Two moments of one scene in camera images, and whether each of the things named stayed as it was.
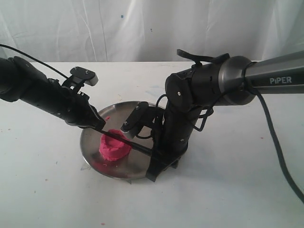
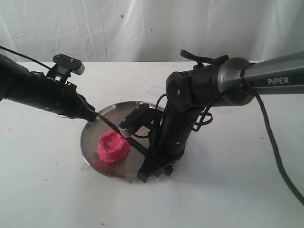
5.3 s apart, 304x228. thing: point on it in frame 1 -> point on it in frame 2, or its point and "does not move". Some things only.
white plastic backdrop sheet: [150, 31] does not move
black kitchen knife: [149, 151] -> [139, 146]
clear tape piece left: [86, 167] does not move
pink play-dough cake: [112, 149] does not move
